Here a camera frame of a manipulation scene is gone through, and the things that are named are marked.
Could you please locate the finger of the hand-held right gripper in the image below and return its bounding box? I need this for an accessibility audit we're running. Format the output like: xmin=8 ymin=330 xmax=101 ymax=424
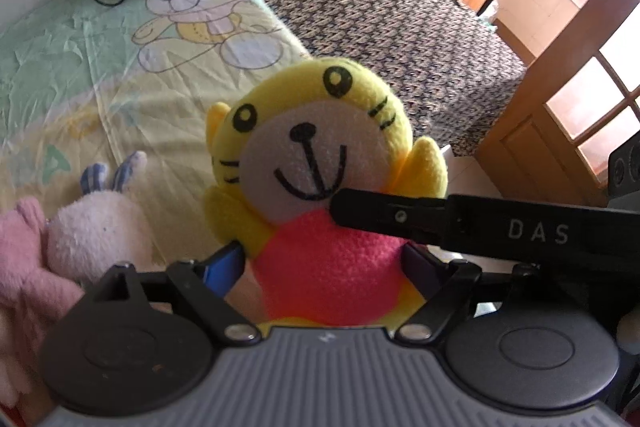
xmin=329 ymin=188 xmax=452 ymax=249

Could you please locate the brown patterned blanket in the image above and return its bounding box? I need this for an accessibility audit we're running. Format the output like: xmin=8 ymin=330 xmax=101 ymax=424
xmin=254 ymin=0 xmax=529 ymax=156

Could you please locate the yellow tiger plush toy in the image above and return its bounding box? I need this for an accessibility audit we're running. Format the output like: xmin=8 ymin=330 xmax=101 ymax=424
xmin=202 ymin=57 xmax=449 ymax=328

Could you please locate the wooden door with glass panes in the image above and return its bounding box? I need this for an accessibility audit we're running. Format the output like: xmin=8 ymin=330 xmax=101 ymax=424
xmin=477 ymin=0 xmax=640 ymax=208

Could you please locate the pink plush toy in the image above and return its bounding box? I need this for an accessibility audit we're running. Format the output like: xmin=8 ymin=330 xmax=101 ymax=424
xmin=0 ymin=197 xmax=88 ymax=414

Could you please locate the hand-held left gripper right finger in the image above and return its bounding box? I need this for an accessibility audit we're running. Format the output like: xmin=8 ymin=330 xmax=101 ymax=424
xmin=394 ymin=243 xmax=542 ymax=344

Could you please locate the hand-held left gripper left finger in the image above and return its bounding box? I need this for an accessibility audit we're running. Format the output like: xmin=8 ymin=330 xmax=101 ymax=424
xmin=86 ymin=241 xmax=262 ymax=349

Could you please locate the white bunny plush toy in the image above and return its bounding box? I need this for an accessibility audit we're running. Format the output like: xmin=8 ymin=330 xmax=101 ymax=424
xmin=46 ymin=150 xmax=157 ymax=289

